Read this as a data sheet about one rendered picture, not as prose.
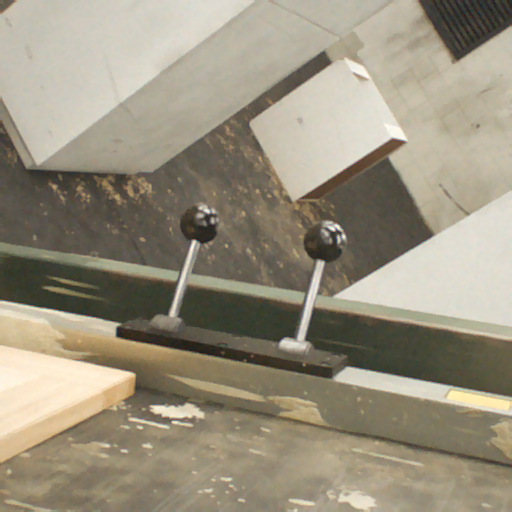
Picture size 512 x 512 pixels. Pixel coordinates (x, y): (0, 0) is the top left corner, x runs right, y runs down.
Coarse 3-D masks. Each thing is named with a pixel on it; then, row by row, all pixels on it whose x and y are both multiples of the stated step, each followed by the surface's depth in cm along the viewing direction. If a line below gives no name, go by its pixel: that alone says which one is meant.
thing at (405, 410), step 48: (0, 336) 89; (48, 336) 87; (96, 336) 86; (144, 384) 84; (192, 384) 83; (240, 384) 81; (288, 384) 80; (336, 384) 78; (384, 384) 78; (432, 384) 80; (384, 432) 77; (432, 432) 76; (480, 432) 75
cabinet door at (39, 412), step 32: (0, 352) 84; (32, 352) 85; (0, 384) 76; (32, 384) 76; (64, 384) 77; (96, 384) 78; (128, 384) 81; (0, 416) 68; (32, 416) 69; (64, 416) 71; (0, 448) 64
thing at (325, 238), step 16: (320, 224) 84; (336, 224) 85; (304, 240) 85; (320, 240) 83; (336, 240) 84; (320, 256) 84; (336, 256) 84; (320, 272) 84; (304, 304) 83; (304, 320) 82; (304, 336) 82; (288, 352) 81; (304, 352) 80
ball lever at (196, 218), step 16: (192, 208) 88; (208, 208) 88; (192, 224) 87; (208, 224) 88; (192, 240) 88; (208, 240) 89; (192, 256) 88; (176, 288) 87; (176, 304) 86; (160, 320) 85; (176, 320) 85
